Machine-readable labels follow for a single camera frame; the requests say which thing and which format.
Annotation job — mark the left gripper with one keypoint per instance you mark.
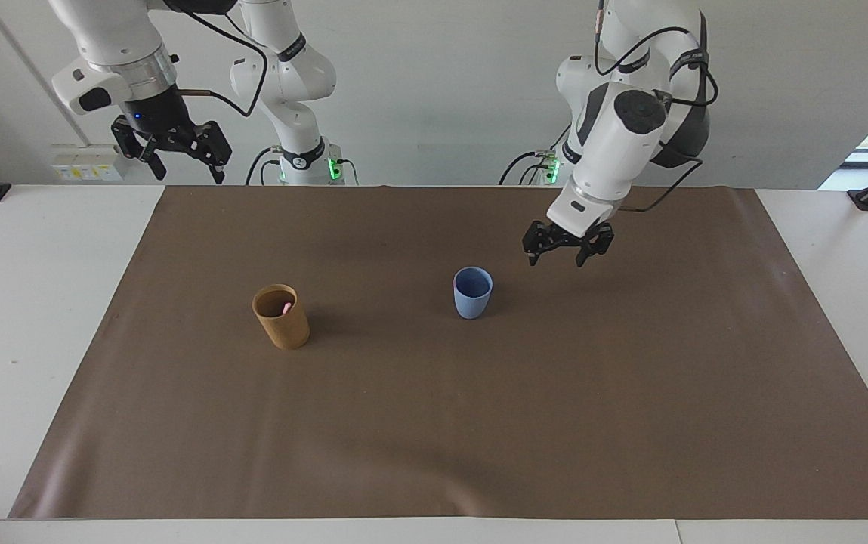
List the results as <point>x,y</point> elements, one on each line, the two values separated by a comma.
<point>579,239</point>

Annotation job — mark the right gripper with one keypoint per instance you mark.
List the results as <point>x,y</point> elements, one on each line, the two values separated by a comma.
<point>155,112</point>

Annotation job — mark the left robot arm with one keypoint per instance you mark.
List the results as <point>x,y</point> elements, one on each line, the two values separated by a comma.
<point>619,128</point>

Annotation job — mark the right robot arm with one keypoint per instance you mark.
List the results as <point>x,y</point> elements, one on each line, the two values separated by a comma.
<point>112,34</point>

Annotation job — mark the blue cup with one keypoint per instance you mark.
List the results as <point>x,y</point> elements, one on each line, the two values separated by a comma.
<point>471,302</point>

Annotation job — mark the brown cup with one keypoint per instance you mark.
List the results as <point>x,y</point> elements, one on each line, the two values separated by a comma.
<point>284,329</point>

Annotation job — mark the white wall socket box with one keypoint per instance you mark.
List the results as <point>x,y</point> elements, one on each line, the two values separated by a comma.
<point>86,166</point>

